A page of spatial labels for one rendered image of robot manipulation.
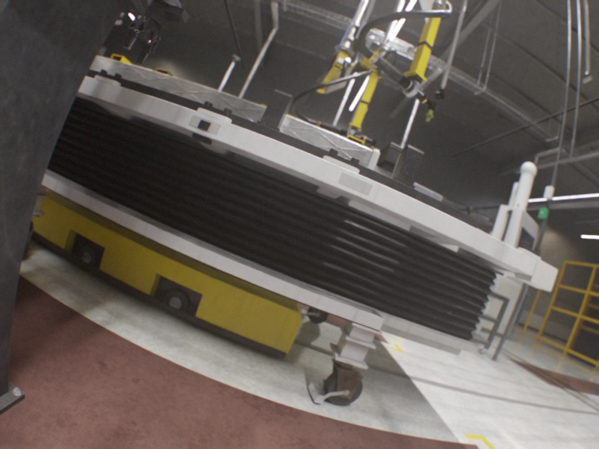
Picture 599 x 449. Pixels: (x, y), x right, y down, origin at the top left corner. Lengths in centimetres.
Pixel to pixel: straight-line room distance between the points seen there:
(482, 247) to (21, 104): 126
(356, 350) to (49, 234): 159
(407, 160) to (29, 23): 106
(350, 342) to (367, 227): 45
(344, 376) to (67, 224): 149
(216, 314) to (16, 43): 132
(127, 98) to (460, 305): 154
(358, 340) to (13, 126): 121
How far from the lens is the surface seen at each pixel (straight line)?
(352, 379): 137
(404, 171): 112
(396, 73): 154
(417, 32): 1432
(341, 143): 125
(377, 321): 125
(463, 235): 114
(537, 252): 136
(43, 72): 61
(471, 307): 159
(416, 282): 142
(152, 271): 159
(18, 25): 56
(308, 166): 100
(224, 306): 152
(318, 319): 249
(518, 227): 396
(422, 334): 148
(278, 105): 110
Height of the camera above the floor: 62
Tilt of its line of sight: level
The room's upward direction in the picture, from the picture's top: 22 degrees clockwise
